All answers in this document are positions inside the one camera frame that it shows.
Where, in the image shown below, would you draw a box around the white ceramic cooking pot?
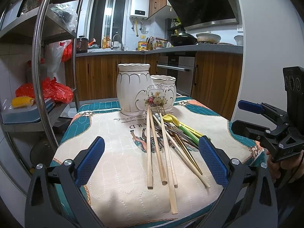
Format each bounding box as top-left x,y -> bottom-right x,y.
196,31 -> 221,44

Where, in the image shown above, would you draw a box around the yellow corn cob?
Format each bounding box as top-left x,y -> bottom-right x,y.
11,96 -> 35,109

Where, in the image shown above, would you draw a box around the chrome sink faucet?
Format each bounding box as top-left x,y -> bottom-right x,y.
111,33 -> 124,51

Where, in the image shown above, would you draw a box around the yellow tin can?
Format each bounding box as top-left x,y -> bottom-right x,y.
138,41 -> 148,51

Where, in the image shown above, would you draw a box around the clear bag on shelf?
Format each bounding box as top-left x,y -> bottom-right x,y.
49,4 -> 77,31

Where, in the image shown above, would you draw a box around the white ceramic double utensil holder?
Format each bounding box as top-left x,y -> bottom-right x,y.
116,63 -> 176,116

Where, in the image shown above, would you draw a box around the printed quilted table mat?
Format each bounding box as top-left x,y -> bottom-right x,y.
51,96 -> 266,227

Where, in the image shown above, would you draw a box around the silver flower spoon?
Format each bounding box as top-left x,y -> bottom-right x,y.
153,113 -> 198,148

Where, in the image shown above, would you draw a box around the dark electric pressure cooker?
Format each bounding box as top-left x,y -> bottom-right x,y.
76,36 -> 89,54

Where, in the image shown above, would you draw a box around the steel storage shelf rack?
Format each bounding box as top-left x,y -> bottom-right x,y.
0,0 -> 85,195

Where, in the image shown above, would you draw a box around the white water heater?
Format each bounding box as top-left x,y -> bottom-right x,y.
130,0 -> 149,19

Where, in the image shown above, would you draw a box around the yellow green tulip spoon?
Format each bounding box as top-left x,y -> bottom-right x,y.
162,114 -> 200,145

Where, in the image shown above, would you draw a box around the built-in steel oven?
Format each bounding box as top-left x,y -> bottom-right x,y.
156,55 -> 195,96

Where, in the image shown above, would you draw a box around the red plastic bag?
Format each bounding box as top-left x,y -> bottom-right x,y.
15,77 -> 74,104

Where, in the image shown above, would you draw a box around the wooden base cabinets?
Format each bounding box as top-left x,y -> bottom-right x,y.
75,51 -> 243,120

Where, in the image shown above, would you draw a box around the yellow green tulip fork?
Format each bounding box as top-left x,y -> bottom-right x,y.
181,123 -> 203,138

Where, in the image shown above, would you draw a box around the hanging red white bag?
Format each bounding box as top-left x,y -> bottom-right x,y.
44,40 -> 72,84

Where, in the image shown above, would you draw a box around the person's right hand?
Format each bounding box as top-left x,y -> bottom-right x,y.
266,150 -> 303,183

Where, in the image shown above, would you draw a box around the kitchen window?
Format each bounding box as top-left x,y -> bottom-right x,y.
87,0 -> 127,49

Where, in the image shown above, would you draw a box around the black range hood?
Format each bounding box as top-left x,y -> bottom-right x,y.
168,0 -> 240,29

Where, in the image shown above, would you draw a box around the gold metal fork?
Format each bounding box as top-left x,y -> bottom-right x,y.
156,106 -> 203,174

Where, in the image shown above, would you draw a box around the black wok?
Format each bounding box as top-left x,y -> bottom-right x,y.
169,30 -> 197,47

